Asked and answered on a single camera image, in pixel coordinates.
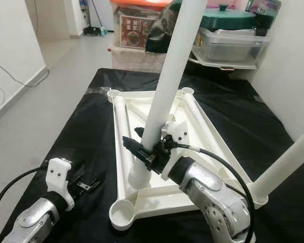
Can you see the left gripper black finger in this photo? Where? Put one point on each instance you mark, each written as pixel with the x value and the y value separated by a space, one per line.
pixel 97 183

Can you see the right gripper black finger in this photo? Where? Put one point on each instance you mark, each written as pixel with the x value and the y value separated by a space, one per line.
pixel 137 148
pixel 140 132

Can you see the white plastic table leg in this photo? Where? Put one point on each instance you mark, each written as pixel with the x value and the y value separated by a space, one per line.
pixel 210 126
pixel 123 142
pixel 169 76
pixel 283 169

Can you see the white plastic table top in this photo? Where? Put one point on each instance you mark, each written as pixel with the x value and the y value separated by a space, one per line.
pixel 172 202

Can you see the black tablecloth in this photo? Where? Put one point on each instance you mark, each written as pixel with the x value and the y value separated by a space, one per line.
pixel 86 131

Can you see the black bag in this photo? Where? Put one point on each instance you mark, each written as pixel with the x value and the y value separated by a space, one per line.
pixel 156 35

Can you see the black floor mop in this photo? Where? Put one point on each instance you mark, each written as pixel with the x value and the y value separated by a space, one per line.
pixel 93 31

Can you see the clear plastic storage box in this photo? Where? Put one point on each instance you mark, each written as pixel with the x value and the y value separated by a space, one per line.
pixel 233 48

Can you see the white refrigerator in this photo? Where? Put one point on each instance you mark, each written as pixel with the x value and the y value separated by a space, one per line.
pixel 101 12

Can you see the green pot lid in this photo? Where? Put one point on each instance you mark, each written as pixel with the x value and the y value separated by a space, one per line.
pixel 230 19

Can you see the dark printed carton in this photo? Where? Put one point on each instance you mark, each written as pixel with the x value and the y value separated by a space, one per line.
pixel 263 10

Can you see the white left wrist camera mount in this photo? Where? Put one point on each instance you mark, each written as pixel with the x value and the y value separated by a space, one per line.
pixel 60 174

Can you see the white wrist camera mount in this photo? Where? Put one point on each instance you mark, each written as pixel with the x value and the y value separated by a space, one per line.
pixel 178 132
pixel 60 174

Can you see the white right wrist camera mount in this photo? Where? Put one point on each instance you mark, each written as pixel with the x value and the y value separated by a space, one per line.
pixel 178 132

